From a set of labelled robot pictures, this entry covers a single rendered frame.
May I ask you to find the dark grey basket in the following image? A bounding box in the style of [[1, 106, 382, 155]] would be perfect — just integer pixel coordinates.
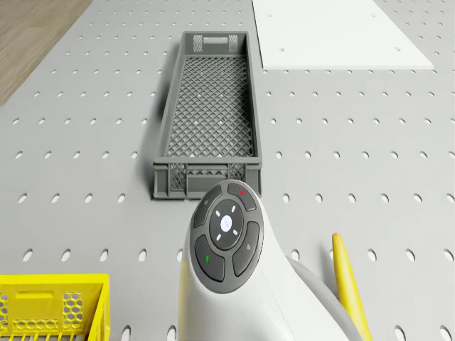
[[152, 31, 264, 200]]

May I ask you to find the banana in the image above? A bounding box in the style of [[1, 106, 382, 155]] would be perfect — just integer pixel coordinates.
[[332, 232, 373, 341]]

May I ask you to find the white board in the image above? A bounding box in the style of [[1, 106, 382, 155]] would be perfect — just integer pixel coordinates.
[[251, 0, 435, 71]]

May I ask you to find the yellow basket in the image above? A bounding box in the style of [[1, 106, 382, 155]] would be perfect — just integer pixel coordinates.
[[0, 273, 111, 341]]

